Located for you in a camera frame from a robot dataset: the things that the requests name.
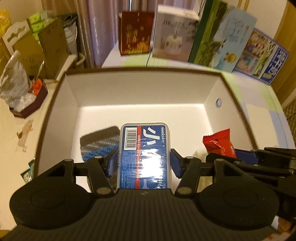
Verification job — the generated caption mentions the dark red gift box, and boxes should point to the dark red gift box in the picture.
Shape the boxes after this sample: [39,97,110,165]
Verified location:
[118,11,154,56]

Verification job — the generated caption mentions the blue cartoon milk box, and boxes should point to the blue cartoon milk box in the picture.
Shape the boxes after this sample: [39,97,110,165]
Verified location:
[234,28,289,85]

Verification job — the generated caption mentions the red snack packet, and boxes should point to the red snack packet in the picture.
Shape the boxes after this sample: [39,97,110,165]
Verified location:
[203,128,237,158]

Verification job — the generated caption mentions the striped knitted sock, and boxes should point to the striped knitted sock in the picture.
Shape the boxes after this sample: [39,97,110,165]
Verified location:
[80,126,120,162]

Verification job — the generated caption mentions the green tissue packs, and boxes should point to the green tissue packs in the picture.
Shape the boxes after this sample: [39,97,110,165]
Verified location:
[29,11,57,45]

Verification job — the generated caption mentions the wooden tray with bag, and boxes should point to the wooden tray with bag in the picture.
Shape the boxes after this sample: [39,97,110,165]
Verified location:
[1,50,48,118]

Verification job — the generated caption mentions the small white packet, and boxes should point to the small white packet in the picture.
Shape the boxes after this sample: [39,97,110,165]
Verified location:
[193,149,208,162]

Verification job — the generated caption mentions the purple curtain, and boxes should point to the purple curtain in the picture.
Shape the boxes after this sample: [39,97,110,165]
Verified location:
[41,1,201,68]

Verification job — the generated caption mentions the white humidifier box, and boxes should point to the white humidifier box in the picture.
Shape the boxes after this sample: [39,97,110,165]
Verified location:
[152,5,200,62]

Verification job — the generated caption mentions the blue floss pick box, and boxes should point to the blue floss pick box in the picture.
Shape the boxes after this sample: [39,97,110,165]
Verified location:
[117,123,171,189]

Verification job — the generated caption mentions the brown cardboard carton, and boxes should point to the brown cardboard carton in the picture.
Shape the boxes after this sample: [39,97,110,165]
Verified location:
[1,18,70,80]

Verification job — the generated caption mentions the yellow plastic bag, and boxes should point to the yellow plastic bag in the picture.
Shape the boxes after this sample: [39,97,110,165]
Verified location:
[0,9,11,37]

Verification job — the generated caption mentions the green blue milk carton box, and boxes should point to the green blue milk carton box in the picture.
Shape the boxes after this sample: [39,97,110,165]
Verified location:
[188,1,257,72]

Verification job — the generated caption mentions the brown cardboard shoe box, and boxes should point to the brown cardboard shoe box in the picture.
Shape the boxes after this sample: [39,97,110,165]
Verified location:
[34,67,257,176]

